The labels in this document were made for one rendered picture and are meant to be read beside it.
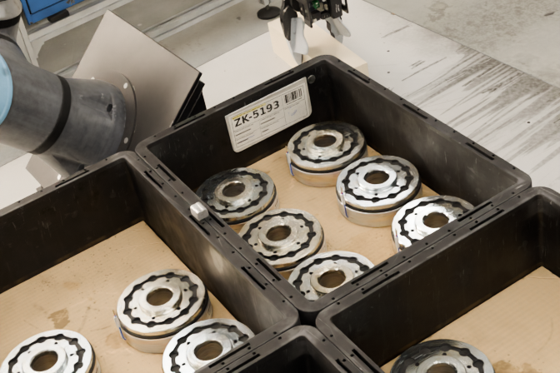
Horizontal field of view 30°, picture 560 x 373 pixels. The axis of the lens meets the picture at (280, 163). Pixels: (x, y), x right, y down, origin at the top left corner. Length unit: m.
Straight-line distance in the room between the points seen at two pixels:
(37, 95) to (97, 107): 0.10
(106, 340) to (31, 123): 0.36
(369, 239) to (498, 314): 0.19
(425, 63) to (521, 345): 0.79
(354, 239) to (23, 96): 0.48
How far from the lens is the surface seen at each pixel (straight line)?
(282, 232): 1.23
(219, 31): 3.51
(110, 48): 1.58
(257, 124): 1.37
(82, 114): 1.46
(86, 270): 1.30
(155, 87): 1.46
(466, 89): 1.71
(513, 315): 1.13
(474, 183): 1.21
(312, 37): 1.80
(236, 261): 1.09
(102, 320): 1.22
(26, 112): 1.42
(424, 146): 1.27
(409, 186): 1.25
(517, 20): 3.31
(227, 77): 1.85
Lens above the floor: 1.63
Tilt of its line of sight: 35 degrees down
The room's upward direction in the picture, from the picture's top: 12 degrees counter-clockwise
